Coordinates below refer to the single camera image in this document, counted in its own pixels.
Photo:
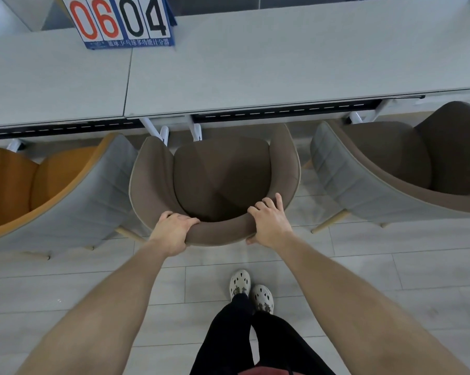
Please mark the person's left hand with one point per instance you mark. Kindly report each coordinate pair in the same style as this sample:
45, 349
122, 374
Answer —
170, 234

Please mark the black trousers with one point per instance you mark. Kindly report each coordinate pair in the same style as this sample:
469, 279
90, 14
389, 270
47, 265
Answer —
227, 343

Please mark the white left clog shoe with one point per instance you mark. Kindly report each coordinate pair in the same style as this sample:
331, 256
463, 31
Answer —
240, 284

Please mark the orange upholstered chair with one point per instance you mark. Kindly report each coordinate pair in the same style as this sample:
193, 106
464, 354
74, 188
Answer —
82, 206

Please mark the brown upholstered chair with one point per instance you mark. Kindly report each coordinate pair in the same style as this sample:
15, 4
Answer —
356, 183
219, 179

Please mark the white clog shoe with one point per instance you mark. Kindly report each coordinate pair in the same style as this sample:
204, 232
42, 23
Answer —
240, 284
263, 298

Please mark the white right clog shoe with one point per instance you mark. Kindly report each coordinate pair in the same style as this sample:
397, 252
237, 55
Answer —
263, 298

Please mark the light grey table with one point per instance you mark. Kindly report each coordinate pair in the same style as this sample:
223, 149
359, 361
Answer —
43, 81
297, 58

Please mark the person's right forearm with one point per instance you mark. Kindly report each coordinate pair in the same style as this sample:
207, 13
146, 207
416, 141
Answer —
367, 316

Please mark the person's right hand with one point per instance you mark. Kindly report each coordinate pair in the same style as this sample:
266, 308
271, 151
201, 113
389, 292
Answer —
272, 226

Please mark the person's left forearm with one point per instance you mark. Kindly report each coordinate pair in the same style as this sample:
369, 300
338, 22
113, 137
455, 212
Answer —
94, 320

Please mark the blue flip scoreboard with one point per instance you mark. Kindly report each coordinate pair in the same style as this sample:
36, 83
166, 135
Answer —
117, 23

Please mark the pink black worn gadget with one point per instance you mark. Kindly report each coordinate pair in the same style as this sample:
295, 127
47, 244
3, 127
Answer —
264, 371

